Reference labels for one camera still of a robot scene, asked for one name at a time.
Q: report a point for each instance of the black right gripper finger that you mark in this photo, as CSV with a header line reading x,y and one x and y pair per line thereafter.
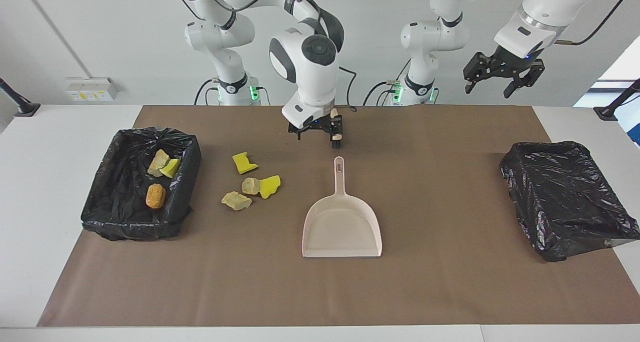
x,y
337,126
298,131

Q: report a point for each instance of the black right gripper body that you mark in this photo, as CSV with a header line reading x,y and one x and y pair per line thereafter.
x,y
319,124

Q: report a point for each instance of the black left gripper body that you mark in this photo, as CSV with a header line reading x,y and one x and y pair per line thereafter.
x,y
510,60

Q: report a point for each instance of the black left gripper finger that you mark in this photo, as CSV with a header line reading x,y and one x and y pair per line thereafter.
x,y
527,74
481,67

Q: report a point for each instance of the beige hand brush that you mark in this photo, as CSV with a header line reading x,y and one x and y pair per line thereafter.
x,y
337,137

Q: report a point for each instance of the notched yellow sponge piece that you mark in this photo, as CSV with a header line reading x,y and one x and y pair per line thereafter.
x,y
243,164

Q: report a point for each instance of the small beige sponge chunk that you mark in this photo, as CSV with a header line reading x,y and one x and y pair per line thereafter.
x,y
250,186

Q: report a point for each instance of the long beige sponge chunk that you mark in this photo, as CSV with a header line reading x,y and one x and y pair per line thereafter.
x,y
236,201

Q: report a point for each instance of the pale pink dustpan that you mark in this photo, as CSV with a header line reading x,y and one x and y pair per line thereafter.
x,y
342,232

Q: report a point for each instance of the yellow green-backed sponge piece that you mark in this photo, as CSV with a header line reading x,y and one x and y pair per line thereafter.
x,y
171,168

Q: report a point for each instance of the orange-brown sponge lump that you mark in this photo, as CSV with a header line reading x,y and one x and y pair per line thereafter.
x,y
155,196

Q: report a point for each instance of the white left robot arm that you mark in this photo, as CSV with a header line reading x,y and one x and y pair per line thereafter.
x,y
430,36

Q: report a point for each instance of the bin with black bag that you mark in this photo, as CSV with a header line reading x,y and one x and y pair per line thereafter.
x,y
125,207
565,197

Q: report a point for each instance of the blue panel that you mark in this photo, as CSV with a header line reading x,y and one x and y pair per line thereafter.
x,y
632,126

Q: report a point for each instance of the brown table mat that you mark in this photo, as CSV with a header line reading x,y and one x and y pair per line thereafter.
x,y
450,292

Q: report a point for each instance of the white wall socket box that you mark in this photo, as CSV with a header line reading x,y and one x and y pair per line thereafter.
x,y
90,89

